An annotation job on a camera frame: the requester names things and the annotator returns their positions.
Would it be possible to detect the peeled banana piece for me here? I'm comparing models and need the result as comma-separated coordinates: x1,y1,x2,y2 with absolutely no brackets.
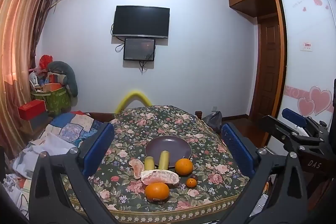
158,151,170,170
144,156,155,170

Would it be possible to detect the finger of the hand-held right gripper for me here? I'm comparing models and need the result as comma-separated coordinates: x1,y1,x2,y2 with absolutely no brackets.
282,108,328,134
258,115,325,151

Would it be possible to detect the white cloth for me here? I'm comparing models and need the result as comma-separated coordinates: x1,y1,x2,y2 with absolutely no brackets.
12,132,84,180

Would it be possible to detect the orange with sticker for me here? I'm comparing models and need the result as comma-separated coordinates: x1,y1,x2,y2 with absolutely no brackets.
145,182,170,202

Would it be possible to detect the floral tablecloth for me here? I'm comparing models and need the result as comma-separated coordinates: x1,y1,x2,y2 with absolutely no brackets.
60,105,251,219

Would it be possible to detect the red box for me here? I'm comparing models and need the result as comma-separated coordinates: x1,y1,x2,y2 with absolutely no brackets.
18,99,46,121

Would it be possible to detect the striped pink curtain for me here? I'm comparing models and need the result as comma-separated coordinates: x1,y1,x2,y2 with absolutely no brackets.
0,0,53,161

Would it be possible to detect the red plastic bag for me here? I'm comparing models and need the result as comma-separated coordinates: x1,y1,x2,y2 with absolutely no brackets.
39,55,53,72

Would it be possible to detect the purple plate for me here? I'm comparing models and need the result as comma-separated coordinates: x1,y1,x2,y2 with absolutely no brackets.
145,135,192,168

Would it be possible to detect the black wall television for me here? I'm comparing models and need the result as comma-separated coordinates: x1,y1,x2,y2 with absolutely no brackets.
112,5,170,38

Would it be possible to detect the grey box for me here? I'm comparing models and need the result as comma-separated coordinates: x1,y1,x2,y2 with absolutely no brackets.
29,111,49,133

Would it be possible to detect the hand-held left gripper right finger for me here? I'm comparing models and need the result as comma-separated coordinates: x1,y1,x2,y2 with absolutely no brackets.
220,122,307,224

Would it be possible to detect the yellow foam tube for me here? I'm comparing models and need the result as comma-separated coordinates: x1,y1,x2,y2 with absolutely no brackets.
115,89,153,114

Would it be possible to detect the small black wall monitor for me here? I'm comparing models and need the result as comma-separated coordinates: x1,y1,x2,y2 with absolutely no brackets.
123,38,156,61

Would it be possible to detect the brown patterned curtain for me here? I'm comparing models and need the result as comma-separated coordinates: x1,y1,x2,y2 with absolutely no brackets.
29,0,61,72

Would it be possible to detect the large peeled pomelo segment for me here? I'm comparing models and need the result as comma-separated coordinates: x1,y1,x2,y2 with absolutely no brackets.
140,169,180,186

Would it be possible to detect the orange cardboard box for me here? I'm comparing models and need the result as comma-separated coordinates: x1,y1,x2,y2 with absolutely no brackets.
43,83,63,93

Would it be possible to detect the small peeled pomelo segment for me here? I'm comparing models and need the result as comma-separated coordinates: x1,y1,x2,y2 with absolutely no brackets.
128,158,144,180

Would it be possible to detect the grey bag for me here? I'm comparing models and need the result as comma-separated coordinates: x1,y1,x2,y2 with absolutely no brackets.
202,111,223,132

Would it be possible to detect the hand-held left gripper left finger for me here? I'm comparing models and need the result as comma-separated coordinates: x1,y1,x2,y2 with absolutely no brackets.
28,122,120,224

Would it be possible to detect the green storage box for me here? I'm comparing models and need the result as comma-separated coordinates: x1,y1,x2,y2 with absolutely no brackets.
31,84,72,117

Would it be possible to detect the grey plush toy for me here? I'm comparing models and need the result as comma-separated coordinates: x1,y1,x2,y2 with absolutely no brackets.
47,61,78,98

